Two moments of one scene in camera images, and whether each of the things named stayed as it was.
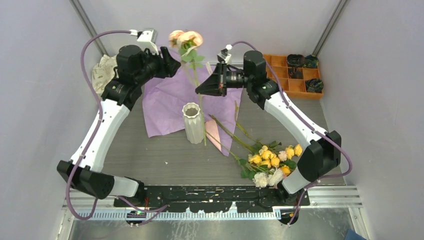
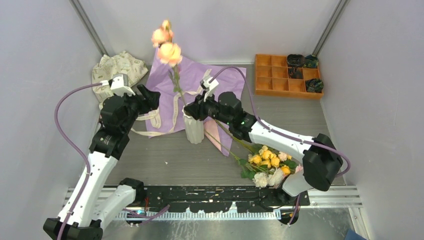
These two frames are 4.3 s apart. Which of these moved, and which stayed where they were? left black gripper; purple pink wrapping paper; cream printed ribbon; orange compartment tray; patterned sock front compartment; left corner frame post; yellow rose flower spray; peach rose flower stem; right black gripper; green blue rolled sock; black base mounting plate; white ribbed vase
Moved: left black gripper; peach rose flower stem; cream printed ribbon; right black gripper
Stayed: patterned sock front compartment; yellow rose flower spray; black base mounting plate; white ribbed vase; orange compartment tray; left corner frame post; purple pink wrapping paper; green blue rolled sock
